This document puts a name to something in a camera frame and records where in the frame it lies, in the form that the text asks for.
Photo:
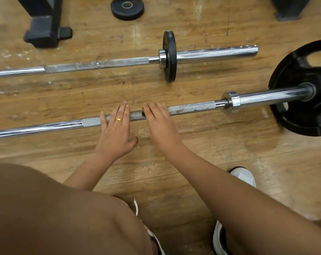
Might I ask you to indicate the person's white right shoe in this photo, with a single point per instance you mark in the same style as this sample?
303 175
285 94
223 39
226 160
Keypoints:
244 176

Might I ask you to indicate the person's left hand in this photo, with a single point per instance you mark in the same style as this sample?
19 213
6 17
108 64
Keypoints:
115 138

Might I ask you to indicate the person's left leg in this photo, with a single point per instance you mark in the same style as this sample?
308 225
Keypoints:
57 215

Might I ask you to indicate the person's white shoe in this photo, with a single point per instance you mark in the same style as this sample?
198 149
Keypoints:
244 176
154 237

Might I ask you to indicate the person's left forearm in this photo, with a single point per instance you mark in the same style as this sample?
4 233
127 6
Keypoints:
90 171

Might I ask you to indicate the small black weight plate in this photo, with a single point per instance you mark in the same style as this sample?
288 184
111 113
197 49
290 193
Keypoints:
118 13
171 69

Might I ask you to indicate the black rack foot with peg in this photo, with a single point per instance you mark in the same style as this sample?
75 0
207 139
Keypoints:
43 29

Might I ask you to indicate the person's right forearm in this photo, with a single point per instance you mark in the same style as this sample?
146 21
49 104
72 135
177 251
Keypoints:
229 204

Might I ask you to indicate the person's right hand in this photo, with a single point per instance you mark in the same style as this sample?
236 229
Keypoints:
161 130

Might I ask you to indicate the steel barbell with small plate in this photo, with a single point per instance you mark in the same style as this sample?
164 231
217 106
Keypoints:
216 52

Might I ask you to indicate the person's left thumb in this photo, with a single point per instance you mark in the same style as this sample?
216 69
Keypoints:
133 142

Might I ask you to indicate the person's white left shoe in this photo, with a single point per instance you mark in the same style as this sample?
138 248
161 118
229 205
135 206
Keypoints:
154 237

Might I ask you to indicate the person's left middle finger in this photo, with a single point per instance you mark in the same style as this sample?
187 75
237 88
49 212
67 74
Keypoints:
126 112

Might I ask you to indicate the person's left little finger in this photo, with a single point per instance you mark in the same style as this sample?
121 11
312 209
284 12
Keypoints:
103 120

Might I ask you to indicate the person's right fingers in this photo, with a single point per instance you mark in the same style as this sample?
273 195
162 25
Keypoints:
156 111

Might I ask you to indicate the large black grip weight plate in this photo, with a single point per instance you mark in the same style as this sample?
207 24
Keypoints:
295 66

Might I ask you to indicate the steel barbell with large plate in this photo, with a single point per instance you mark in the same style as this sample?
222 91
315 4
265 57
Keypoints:
189 108

